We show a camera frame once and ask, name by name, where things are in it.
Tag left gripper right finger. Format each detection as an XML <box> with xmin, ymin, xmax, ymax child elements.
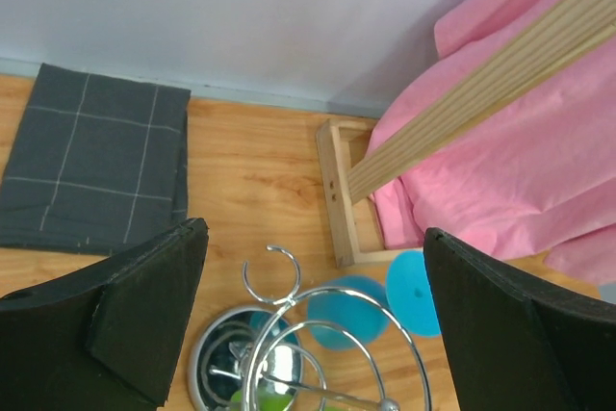
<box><xmin>423</xmin><ymin>228</ymin><xmax>615</xmax><ymax>410</ymax></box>

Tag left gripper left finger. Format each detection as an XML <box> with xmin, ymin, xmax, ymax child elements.
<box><xmin>1</xmin><ymin>218</ymin><xmax>209</xmax><ymax>410</ymax></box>

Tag green wine glass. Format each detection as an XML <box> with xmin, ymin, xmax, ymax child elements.
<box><xmin>227</xmin><ymin>389</ymin><xmax>293</xmax><ymax>411</ymax></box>

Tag blue wine glass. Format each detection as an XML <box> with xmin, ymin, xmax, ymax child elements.
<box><xmin>306</xmin><ymin>250</ymin><xmax>441</xmax><ymax>344</ymax></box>

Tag chrome wine glass rack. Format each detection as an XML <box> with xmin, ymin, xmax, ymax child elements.
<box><xmin>187</xmin><ymin>244</ymin><xmax>433</xmax><ymax>410</ymax></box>

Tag wooden clothes rack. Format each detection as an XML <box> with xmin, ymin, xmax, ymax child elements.
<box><xmin>317</xmin><ymin>0</ymin><xmax>615</xmax><ymax>268</ymax></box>

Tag pink t-shirt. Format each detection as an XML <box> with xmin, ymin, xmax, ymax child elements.
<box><xmin>370</xmin><ymin>0</ymin><xmax>615</xmax><ymax>285</ymax></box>

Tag dark grey folded cloth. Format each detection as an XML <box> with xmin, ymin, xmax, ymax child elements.
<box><xmin>1</xmin><ymin>64</ymin><xmax>191</xmax><ymax>256</ymax></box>

